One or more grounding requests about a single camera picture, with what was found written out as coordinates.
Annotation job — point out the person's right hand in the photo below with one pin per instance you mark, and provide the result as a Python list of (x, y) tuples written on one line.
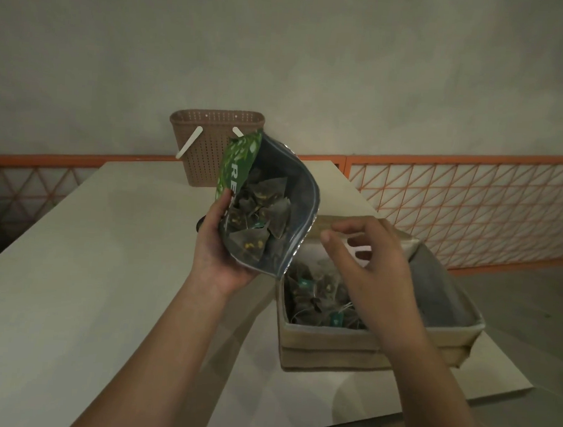
[(386, 287)]

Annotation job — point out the person's left hand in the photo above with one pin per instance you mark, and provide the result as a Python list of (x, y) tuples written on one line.
[(217, 264)]

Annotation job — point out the pile of green tea bags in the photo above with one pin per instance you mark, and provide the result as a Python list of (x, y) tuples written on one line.
[(262, 214), (315, 293)]

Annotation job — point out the beige fabric storage box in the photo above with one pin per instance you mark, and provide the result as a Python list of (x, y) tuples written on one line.
[(331, 350)]

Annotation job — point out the orange metal mesh fence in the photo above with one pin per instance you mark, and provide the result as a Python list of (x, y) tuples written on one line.
[(454, 159)]

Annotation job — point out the person's left forearm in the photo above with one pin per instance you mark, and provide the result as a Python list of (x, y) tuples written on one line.
[(146, 369)]

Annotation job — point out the person's right forearm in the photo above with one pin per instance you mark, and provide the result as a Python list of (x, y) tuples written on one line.
[(436, 403)]

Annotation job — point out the round blue sticker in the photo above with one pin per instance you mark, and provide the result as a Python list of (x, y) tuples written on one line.
[(200, 224)]

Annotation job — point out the brown perforated plastic basket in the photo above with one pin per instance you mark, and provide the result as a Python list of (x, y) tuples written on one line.
[(199, 164)]

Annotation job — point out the green tea pouch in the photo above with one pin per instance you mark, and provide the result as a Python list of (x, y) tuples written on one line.
[(306, 193)]

